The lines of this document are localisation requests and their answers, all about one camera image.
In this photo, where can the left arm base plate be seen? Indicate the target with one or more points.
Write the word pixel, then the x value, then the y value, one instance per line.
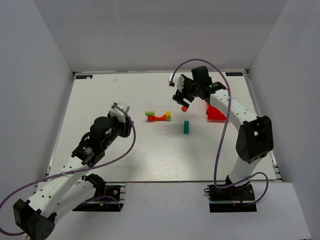
pixel 111 199

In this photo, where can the teal wood block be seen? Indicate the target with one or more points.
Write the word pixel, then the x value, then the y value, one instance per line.
pixel 186 127

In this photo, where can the red arch wood block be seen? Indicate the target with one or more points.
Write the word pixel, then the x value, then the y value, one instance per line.
pixel 160 118

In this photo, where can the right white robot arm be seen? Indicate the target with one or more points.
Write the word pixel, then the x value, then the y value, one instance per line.
pixel 255 134

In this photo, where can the long green wood block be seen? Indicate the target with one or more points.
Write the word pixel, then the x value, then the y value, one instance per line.
pixel 149 113

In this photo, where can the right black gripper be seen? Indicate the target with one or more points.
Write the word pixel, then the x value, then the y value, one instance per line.
pixel 184 94

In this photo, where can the right blue table sticker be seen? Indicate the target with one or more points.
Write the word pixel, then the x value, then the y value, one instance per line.
pixel 234 74

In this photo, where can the blue table sticker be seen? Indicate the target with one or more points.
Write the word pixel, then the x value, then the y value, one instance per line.
pixel 83 77
pixel 234 74

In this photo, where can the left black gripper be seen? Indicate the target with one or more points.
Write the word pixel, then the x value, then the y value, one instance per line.
pixel 127 127

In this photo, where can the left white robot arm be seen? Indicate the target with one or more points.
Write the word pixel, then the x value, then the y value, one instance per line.
pixel 73 184

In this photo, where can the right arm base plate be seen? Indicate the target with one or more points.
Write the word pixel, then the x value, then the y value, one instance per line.
pixel 231 200

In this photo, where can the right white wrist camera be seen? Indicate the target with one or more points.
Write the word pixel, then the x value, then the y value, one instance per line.
pixel 177 80

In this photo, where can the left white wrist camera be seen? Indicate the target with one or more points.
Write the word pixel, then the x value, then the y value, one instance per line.
pixel 119 110

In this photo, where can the red plastic bin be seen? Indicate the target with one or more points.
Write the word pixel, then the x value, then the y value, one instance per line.
pixel 213 115

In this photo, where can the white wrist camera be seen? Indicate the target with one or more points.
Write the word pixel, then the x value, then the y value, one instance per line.
pixel 119 110
pixel 177 80

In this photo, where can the left blue table sticker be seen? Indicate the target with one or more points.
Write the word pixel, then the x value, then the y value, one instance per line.
pixel 83 77

